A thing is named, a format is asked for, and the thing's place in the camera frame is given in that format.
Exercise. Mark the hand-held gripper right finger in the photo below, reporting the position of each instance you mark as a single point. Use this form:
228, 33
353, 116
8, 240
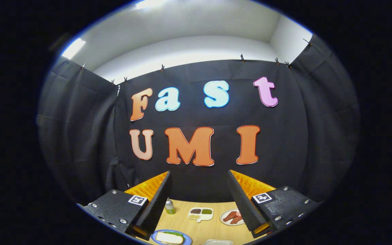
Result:
242, 200

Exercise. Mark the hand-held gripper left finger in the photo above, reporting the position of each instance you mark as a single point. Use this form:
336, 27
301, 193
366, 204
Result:
155, 207

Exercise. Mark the toasted bread slice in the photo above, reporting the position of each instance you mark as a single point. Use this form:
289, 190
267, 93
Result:
168, 238

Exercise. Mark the green lettuce leaf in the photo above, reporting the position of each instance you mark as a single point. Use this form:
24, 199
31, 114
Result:
177, 233

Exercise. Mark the silver bottle with green label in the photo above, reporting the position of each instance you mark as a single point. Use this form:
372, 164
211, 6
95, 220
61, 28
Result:
170, 208

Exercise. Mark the brown meat piece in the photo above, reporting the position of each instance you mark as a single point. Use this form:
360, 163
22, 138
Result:
237, 220
229, 216

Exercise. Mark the white oval plate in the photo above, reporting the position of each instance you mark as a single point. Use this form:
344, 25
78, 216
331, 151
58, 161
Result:
224, 222

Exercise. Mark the white divided dish with beans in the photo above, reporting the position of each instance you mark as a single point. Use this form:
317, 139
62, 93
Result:
201, 218

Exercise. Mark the blue plate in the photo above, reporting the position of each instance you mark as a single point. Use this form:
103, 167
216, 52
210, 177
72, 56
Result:
187, 241

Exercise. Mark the black backdrop cloth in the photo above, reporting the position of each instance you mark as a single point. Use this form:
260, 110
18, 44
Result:
284, 136

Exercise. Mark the row of black cloth clips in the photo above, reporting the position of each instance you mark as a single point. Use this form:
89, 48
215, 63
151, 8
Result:
242, 58

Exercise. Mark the ceiling light strip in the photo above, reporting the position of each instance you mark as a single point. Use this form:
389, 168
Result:
73, 48

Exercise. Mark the ceiling light panel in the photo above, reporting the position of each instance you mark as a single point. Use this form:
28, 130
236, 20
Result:
148, 4

